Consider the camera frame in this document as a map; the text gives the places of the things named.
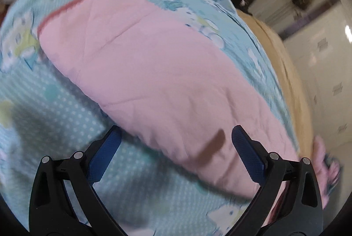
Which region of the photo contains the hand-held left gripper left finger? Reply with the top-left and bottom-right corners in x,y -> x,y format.
28,125 -> 130,236

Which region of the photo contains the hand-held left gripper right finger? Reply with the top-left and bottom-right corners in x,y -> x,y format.
219,125 -> 323,236

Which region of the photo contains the pink quilt with blue printed side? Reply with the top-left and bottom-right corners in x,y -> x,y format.
0,0 -> 301,236

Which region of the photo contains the pink puffy jacket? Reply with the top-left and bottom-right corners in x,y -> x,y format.
312,135 -> 343,210

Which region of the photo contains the dark teal garment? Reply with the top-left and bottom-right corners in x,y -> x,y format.
324,153 -> 341,170

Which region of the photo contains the white wardrobe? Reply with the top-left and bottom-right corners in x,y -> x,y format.
254,0 -> 352,170

